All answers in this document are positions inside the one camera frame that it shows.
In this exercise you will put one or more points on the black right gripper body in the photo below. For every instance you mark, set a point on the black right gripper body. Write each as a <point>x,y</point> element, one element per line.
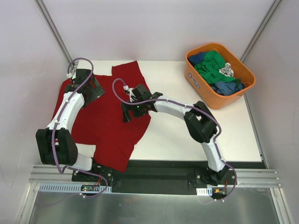
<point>127,112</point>

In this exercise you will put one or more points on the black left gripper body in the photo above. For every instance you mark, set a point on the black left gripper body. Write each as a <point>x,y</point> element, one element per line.
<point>98,87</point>

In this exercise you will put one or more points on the red t shirt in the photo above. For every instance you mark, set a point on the red t shirt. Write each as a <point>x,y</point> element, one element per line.
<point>101,122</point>

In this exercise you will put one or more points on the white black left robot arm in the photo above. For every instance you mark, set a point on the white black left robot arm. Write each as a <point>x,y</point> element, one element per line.
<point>55,144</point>

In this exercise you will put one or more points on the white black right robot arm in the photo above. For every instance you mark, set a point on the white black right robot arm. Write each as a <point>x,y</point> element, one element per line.
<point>199,121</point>

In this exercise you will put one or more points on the dark blue t shirt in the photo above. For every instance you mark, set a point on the dark blue t shirt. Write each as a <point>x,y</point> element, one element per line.
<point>196,59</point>

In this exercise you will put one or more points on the green t shirt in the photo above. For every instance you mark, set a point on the green t shirt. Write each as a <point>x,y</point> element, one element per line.
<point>214,68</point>

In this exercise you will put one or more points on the orange plastic bin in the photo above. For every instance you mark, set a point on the orange plastic bin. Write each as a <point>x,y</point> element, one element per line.
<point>211,98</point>

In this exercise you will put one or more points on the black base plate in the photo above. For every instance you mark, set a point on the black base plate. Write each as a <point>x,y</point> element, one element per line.
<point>184,186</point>

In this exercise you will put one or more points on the left grey cable duct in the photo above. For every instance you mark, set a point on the left grey cable duct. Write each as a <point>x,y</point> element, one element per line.
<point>73,188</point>

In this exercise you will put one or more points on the grey cable duct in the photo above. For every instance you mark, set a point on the grey cable duct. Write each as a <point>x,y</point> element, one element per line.
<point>204,191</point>
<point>73,188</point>

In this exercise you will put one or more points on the right grey cable duct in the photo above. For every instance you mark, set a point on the right grey cable duct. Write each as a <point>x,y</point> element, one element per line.
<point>204,191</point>

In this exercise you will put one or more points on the aluminium frame rail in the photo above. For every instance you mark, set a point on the aluminium frame rail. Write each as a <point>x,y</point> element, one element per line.
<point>264,178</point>

